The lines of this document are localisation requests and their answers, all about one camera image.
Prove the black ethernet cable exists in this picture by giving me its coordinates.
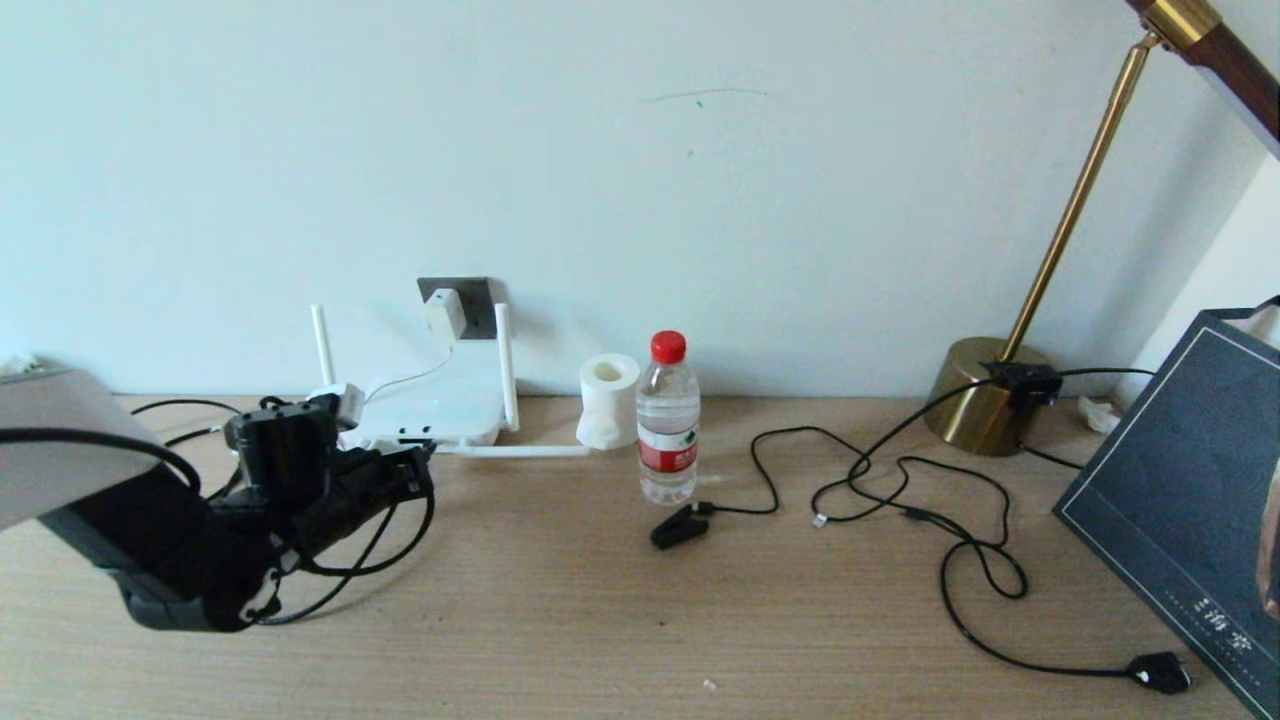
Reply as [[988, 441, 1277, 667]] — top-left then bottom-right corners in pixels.
[[130, 398, 399, 627]]

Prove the white router with antennas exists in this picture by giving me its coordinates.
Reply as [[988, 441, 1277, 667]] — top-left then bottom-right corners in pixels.
[[310, 303, 591, 459]]

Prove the white toilet paper roll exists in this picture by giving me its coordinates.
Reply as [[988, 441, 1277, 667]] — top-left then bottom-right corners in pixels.
[[575, 352, 642, 451]]

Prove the red-capped water bottle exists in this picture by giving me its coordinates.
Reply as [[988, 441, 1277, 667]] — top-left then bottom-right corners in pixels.
[[636, 330, 701, 505]]

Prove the black clip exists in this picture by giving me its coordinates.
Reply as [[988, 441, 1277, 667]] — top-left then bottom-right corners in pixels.
[[650, 503, 715, 550]]

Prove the brass desk lamp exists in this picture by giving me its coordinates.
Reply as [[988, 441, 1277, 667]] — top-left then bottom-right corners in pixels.
[[922, 0, 1280, 457]]

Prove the black box on lamp base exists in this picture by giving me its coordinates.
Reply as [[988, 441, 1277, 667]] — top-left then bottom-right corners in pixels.
[[985, 362, 1064, 409]]

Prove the dark blue paper bag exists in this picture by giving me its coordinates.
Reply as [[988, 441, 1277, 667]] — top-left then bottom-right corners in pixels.
[[1053, 297, 1280, 719]]

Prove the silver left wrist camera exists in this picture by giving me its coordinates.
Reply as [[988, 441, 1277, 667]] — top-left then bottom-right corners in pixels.
[[310, 383, 365, 431]]

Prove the grey wall socket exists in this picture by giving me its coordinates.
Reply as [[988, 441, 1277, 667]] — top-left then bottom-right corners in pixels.
[[417, 277, 495, 341]]

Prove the thin black clip cable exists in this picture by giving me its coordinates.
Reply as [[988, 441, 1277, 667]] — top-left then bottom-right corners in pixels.
[[700, 427, 1030, 601]]

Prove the black lamp power cable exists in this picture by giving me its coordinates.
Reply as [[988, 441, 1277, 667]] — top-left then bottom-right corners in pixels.
[[812, 368, 1196, 697]]

